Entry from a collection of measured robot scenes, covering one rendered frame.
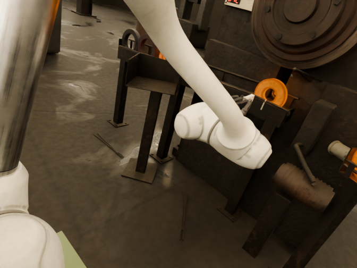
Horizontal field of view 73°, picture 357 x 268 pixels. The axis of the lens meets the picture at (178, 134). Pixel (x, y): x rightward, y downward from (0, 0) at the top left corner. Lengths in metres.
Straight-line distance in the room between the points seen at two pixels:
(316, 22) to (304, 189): 0.64
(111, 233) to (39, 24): 1.01
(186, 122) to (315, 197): 0.64
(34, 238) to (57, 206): 0.93
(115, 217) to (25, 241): 0.90
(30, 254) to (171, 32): 0.44
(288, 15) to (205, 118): 0.59
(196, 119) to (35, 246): 0.48
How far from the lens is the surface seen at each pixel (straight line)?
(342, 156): 1.12
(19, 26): 0.51
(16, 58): 0.51
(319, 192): 1.13
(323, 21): 1.10
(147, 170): 1.65
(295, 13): 1.12
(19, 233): 0.50
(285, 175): 1.14
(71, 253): 0.80
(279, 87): 1.24
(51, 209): 1.41
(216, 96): 0.55
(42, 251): 0.49
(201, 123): 0.71
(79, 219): 1.35
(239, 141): 0.64
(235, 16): 1.51
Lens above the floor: 1.04
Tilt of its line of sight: 29 degrees down
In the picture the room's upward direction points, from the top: 15 degrees clockwise
